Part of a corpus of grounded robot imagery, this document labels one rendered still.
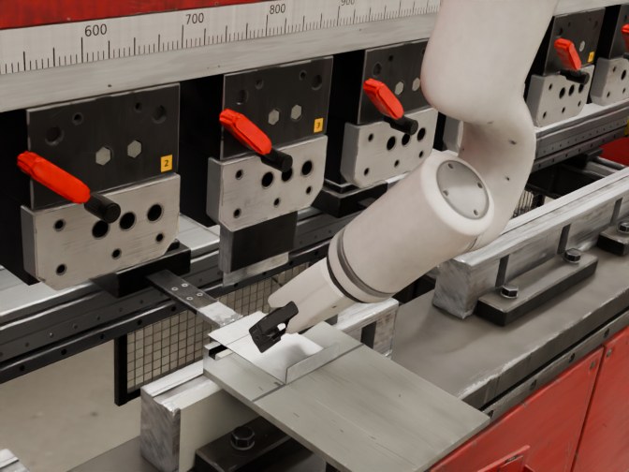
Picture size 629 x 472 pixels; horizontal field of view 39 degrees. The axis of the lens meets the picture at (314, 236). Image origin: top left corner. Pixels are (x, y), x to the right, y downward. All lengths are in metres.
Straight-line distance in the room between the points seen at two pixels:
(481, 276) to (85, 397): 1.53
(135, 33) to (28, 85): 0.10
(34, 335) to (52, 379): 1.56
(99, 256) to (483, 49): 0.37
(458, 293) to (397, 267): 0.57
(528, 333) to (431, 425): 0.48
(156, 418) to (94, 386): 1.68
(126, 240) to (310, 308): 0.20
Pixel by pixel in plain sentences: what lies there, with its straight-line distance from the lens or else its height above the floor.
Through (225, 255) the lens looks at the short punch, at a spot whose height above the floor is 1.12.
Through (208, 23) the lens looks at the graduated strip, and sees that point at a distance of 0.81.
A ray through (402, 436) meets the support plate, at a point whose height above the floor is 1.00.
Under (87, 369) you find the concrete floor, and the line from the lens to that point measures 2.77.
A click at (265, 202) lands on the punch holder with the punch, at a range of 0.92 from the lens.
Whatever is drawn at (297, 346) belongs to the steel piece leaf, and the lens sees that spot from 1.04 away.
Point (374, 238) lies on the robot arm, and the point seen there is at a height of 1.22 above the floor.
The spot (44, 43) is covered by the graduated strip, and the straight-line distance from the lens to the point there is 0.72.
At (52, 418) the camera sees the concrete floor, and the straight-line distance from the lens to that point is 2.59.
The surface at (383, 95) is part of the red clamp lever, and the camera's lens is 0.95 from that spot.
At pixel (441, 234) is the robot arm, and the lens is 0.78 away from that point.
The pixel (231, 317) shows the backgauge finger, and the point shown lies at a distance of 1.08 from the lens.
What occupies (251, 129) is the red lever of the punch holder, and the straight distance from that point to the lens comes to 0.82.
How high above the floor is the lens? 1.57
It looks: 26 degrees down
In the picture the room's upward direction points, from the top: 6 degrees clockwise
